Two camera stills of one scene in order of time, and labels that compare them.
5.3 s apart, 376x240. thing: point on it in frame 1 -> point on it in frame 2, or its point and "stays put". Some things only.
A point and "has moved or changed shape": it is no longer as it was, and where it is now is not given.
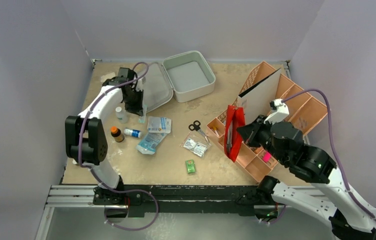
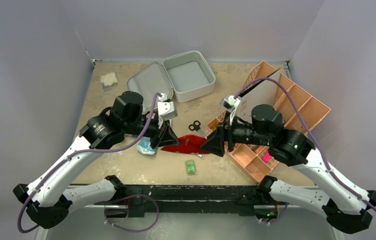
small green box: [190, 165] stays put
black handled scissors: [195, 126] stays put
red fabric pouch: [235, 122] has moved or changed shape
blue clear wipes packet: [148, 144] stays put
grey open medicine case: [184, 75] stays put
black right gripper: [254, 131] -> [223, 139]
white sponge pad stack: [104, 77] stays put
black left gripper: [137, 109] -> [167, 136]
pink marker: [266, 157] stays put
